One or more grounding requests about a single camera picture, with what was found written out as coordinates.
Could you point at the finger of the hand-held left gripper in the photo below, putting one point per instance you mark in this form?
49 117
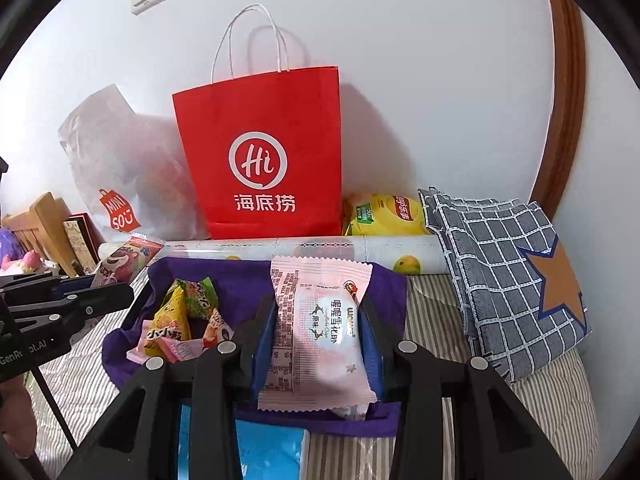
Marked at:
90 307
75 284

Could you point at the white plastic shopping bag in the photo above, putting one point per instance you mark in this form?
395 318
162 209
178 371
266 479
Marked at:
125 170

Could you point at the small pink snack packet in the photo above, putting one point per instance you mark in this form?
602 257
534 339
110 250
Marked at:
170 350

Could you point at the yellow chips bag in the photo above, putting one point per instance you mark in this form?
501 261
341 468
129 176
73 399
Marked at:
385 215

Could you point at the red paper shopping bag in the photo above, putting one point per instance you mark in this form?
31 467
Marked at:
260 125

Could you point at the purple plush toy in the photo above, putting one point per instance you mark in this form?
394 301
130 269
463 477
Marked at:
10 242

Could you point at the pale pink pastry packet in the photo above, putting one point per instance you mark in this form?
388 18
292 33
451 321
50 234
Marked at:
320 335

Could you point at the pink plush toy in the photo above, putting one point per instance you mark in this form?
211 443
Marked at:
25 261

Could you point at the light blue flat box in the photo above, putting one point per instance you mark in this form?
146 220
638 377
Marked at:
270 452

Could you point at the grey plaid cloth with star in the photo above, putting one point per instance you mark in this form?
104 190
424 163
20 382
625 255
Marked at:
490 270

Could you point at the person's left hand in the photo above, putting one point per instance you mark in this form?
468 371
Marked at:
17 420

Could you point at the red white snack packet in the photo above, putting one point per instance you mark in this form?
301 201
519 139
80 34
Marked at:
217 332

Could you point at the white printed paper roll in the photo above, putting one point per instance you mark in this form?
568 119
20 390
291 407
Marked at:
410 255

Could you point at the yellow triangular snack packet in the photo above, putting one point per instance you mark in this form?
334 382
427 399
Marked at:
172 325

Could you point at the wooden headboard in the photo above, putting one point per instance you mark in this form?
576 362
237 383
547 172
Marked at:
45 230

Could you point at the patterned hardcover book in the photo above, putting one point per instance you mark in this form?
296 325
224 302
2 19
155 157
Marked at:
80 245

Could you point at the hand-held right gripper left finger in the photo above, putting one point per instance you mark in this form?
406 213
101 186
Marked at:
262 360

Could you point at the large pink cartoon packet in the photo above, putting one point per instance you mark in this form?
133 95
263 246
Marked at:
125 260

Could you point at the purple cloth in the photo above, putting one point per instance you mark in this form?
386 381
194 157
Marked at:
235 285

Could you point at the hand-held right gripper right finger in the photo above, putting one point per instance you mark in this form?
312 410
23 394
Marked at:
375 360

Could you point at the green triangular snack packet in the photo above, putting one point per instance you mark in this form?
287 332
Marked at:
200 295

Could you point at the grey striped bed mattress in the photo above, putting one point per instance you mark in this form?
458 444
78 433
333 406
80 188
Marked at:
450 435

